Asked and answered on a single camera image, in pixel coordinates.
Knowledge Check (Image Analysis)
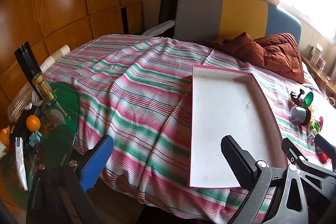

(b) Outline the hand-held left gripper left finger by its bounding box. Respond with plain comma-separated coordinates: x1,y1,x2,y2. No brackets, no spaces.
26,135,114,224

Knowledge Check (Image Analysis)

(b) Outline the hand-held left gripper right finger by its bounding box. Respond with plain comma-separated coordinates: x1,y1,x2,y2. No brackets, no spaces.
220,135,309,224

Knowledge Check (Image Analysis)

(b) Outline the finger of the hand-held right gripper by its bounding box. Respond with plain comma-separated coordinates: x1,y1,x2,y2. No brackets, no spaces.
281,138,308,169
314,134,336,159

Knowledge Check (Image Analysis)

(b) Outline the green white plug-in device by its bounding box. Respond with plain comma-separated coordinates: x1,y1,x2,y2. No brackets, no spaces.
308,119,322,139

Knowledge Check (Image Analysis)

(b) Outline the grey jar with black lid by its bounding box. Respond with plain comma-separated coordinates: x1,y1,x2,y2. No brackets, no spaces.
290,106,311,126

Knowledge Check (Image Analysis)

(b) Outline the white tray with pink rim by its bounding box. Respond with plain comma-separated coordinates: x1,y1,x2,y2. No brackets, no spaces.
189,64,289,189

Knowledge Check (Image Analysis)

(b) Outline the green round plastic holder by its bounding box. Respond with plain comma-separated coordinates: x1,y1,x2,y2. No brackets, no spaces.
303,91,314,107

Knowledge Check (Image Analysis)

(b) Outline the brown leaf-shaped hook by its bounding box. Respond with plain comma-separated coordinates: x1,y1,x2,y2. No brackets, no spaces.
289,88,305,105

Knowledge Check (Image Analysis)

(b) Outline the round green glass table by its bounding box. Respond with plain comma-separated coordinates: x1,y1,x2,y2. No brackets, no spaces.
0,82,80,211

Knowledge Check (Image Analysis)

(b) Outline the small blue toy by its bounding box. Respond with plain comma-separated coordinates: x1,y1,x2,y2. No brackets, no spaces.
29,132,42,146

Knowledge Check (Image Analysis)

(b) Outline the wooden bedside shelf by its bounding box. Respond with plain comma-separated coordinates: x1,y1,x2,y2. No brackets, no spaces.
301,53,336,98

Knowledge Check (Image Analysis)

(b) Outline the striped pink green bed sheet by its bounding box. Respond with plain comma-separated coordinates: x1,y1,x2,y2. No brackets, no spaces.
39,34,336,224

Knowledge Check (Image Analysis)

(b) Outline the orange fruit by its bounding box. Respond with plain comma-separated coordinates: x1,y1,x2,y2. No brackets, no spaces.
26,115,41,132

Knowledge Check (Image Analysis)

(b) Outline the white remote control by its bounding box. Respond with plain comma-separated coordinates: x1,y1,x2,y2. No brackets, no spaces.
15,136,29,191

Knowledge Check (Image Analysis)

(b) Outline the glass bottle with gold cap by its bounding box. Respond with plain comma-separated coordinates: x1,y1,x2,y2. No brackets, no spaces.
32,73,57,105

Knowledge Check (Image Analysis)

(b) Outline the white box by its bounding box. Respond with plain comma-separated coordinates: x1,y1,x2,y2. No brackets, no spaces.
311,43,323,64

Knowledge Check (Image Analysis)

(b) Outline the orange plastic bag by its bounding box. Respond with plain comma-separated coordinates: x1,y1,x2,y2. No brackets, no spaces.
0,126,10,147

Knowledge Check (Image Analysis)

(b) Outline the clear plastic container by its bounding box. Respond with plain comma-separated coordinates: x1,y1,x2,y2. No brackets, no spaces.
7,90,34,122

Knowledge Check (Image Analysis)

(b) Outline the rust brown quilted jacket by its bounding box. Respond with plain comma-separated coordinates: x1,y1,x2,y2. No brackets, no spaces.
205,32,305,83

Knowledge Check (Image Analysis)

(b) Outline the white cardboard roll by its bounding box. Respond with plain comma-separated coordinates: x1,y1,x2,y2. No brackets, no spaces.
39,45,71,73

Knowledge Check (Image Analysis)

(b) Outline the black cylinder tube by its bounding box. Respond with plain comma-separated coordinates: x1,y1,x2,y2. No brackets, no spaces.
14,42,44,93

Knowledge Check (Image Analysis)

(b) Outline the white foam piece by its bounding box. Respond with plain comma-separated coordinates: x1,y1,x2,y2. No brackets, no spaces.
142,20,175,37

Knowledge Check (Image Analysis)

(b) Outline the grey yellow blue headboard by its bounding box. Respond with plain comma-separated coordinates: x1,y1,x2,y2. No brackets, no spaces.
173,0,302,46

